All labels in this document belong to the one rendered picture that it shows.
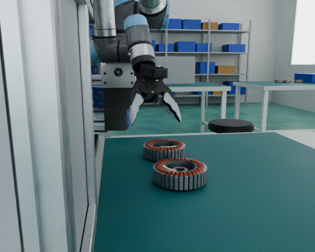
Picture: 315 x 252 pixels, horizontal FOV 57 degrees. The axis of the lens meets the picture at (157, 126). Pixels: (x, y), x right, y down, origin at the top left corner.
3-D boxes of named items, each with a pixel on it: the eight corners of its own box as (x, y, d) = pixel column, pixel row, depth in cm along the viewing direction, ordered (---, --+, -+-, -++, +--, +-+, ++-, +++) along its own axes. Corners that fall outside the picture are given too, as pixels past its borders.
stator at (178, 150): (137, 153, 81) (137, 140, 80) (174, 148, 85) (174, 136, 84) (152, 165, 71) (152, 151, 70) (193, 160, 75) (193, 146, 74)
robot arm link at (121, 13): (112, 32, 135) (111, 1, 132) (141, 32, 133) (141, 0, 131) (105, 29, 123) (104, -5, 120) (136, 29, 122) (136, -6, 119)
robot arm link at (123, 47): (125, 49, 107) (118, 32, 96) (155, 49, 106) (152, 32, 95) (123, 69, 105) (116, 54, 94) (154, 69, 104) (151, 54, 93)
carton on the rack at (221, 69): (212, 73, 737) (212, 65, 733) (228, 73, 742) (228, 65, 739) (217, 73, 698) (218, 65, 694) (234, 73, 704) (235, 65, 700)
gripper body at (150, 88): (157, 105, 90) (150, 71, 93) (166, 94, 82) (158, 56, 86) (133, 107, 87) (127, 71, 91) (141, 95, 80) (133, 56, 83)
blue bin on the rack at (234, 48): (221, 52, 729) (222, 45, 725) (237, 53, 736) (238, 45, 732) (228, 52, 689) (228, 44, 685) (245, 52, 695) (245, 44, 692)
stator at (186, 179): (180, 168, 69) (181, 153, 68) (217, 182, 60) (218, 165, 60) (142, 179, 62) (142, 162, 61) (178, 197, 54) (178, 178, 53)
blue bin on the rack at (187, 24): (178, 31, 703) (179, 21, 699) (195, 31, 709) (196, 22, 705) (183, 29, 662) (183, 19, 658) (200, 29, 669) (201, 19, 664)
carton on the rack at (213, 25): (198, 31, 710) (198, 24, 707) (212, 31, 715) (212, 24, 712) (202, 29, 672) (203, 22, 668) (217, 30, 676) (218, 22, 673)
